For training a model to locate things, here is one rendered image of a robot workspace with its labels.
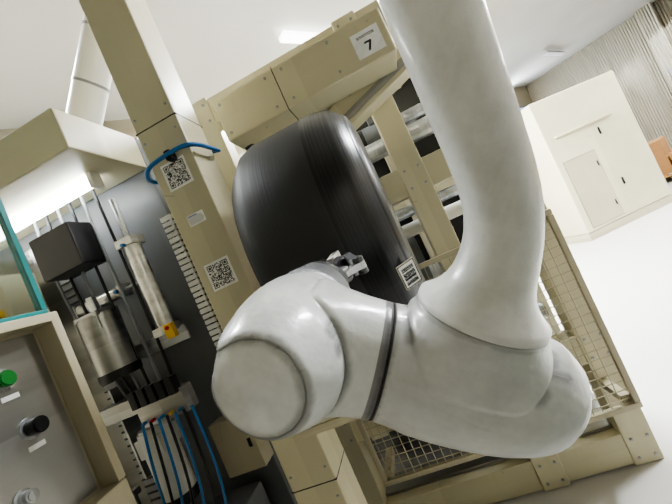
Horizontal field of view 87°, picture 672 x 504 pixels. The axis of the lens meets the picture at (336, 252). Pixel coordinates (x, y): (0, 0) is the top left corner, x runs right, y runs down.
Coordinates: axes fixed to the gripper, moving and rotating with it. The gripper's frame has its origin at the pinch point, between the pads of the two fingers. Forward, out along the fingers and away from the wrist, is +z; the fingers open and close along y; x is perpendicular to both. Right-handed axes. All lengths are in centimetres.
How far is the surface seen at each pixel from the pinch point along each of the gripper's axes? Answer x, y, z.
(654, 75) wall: 37, -726, 960
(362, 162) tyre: -14.4, -11.4, 9.9
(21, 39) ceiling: -227, 185, 204
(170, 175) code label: -35, 36, 30
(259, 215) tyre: -13.8, 10.8, 5.8
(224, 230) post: -16.0, 28.3, 26.9
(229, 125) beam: -49, 24, 58
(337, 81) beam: -44, -14, 57
